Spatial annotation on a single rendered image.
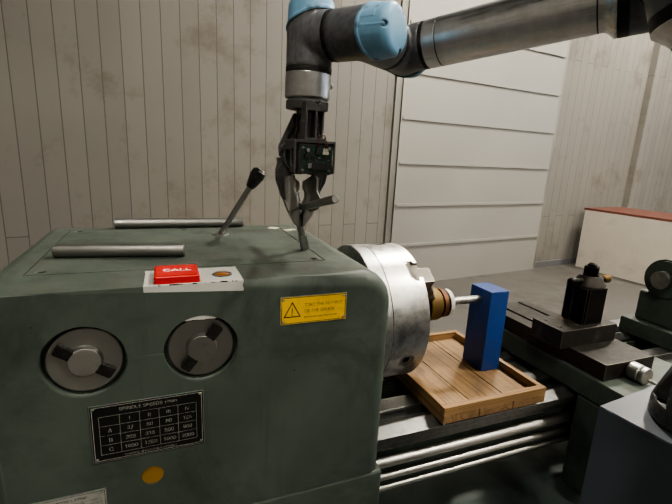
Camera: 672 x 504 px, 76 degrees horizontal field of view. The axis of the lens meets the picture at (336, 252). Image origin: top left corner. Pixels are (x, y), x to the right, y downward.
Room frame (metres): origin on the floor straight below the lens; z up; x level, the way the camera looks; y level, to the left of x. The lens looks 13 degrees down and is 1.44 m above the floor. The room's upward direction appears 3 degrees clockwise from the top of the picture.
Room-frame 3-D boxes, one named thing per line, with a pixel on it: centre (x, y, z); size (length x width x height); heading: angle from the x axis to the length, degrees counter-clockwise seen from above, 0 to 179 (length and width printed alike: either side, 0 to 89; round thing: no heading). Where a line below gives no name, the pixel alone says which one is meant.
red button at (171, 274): (0.59, 0.23, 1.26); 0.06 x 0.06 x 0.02; 22
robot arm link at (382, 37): (0.71, -0.04, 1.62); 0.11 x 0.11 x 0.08; 57
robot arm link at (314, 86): (0.75, 0.06, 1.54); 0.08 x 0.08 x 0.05
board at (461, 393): (1.06, -0.33, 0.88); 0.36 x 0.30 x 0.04; 22
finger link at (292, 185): (0.74, 0.08, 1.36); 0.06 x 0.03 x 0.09; 22
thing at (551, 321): (1.12, -0.67, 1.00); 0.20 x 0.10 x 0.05; 112
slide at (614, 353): (1.19, -0.67, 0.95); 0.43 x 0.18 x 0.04; 22
